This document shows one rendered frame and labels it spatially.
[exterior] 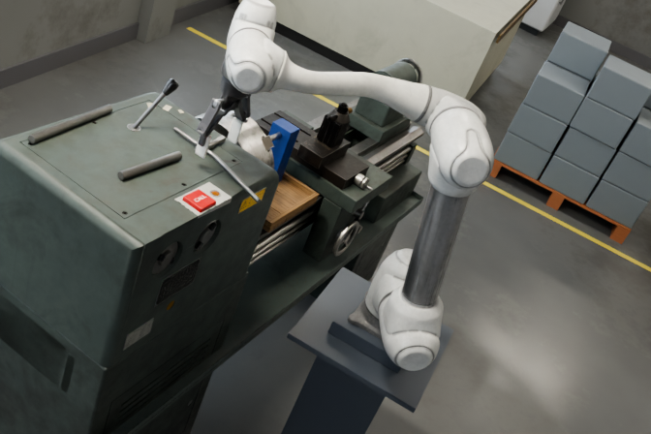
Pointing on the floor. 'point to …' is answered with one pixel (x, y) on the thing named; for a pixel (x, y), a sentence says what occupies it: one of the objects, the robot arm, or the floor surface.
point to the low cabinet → (391, 9)
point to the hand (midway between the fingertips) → (217, 144)
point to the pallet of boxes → (585, 132)
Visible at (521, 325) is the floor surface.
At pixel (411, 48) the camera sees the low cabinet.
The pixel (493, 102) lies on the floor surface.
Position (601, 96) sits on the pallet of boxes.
